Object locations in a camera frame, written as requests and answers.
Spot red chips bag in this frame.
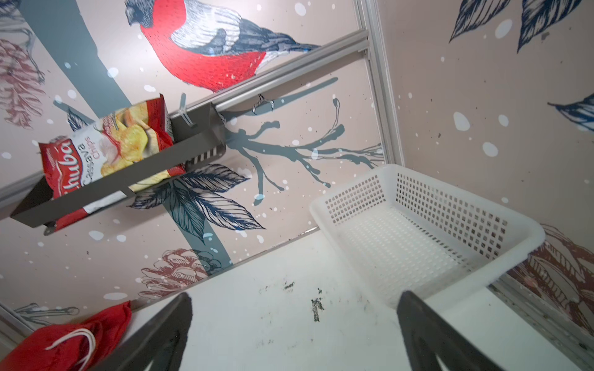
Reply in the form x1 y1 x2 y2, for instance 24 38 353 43
38 93 187 232

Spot red shorts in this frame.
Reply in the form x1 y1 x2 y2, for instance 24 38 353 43
1 301 131 370

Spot white plastic basket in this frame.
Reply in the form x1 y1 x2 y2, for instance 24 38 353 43
310 165 545 310

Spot black wall basket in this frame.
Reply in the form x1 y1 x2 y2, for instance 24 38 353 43
10 104 225 233

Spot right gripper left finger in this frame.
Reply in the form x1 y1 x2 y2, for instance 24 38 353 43
91 293 193 371

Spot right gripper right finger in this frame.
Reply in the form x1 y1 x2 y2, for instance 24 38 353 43
396 291 501 370

